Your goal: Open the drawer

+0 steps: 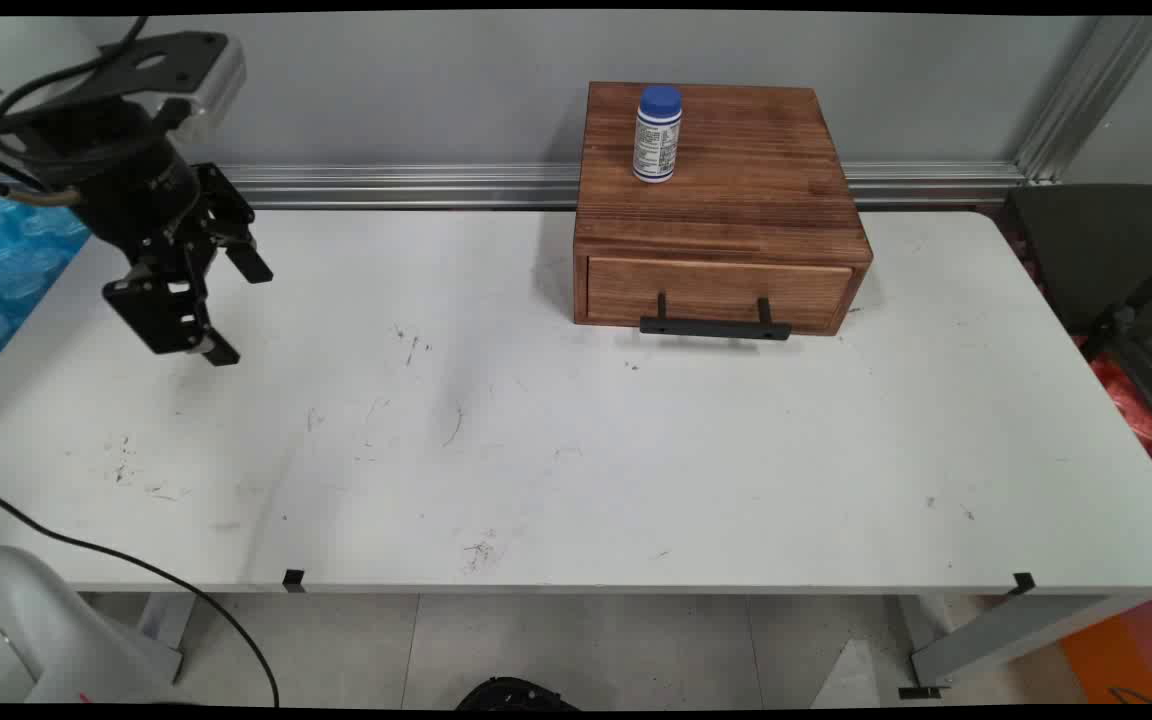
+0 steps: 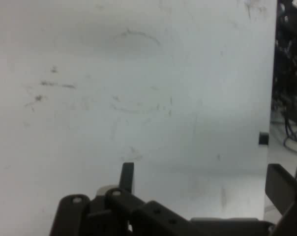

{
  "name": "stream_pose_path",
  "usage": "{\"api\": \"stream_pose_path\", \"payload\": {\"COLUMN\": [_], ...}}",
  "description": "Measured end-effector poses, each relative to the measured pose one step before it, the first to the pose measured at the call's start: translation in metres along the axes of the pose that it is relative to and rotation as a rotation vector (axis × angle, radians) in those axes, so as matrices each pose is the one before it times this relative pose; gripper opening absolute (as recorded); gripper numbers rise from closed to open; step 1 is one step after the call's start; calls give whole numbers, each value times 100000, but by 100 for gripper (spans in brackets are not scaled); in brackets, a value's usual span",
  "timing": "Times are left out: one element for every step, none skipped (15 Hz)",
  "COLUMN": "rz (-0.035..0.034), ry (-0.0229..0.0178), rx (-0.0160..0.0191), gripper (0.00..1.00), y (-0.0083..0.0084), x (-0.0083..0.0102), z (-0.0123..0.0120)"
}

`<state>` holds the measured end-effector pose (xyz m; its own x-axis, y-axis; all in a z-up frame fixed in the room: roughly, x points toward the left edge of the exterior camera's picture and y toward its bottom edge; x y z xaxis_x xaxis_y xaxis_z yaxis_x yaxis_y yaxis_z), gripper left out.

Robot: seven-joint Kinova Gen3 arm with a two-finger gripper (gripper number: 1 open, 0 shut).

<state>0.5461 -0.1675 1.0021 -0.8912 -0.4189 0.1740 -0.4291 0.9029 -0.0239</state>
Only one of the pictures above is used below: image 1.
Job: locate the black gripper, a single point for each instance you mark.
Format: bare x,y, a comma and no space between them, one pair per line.
121,195

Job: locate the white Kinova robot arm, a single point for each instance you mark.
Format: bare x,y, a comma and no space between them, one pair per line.
6,60

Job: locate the blue bubble wrap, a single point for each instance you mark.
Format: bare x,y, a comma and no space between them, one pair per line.
11,270

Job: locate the black tape marker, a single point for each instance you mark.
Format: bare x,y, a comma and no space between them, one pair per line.
293,579
1024,583

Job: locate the grey table leg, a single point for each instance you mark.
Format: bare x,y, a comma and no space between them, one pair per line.
164,630
996,630

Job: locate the white bottle with blue cap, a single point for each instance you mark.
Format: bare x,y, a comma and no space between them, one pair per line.
657,135

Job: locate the black round floor object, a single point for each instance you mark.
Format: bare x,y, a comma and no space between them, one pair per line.
514,694

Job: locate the brown wooden cabinet box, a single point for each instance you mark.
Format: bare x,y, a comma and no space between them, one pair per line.
746,190

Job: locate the black tape strip on floor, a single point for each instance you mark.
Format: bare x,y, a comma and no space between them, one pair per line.
920,692

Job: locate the dark grey chair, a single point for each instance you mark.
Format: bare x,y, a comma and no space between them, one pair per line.
1096,250

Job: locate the diagonal aluminium profile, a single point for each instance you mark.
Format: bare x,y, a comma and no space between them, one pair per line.
1086,95

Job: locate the red plastic bag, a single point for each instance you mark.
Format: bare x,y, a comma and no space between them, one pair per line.
1131,405

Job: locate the orange floor mat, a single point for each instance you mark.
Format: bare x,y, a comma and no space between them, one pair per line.
1121,650

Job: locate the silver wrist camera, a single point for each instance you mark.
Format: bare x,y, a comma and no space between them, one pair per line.
218,85

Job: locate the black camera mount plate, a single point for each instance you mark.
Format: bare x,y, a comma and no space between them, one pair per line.
151,62

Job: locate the horizontal aluminium rail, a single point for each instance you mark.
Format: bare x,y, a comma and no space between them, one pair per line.
396,186

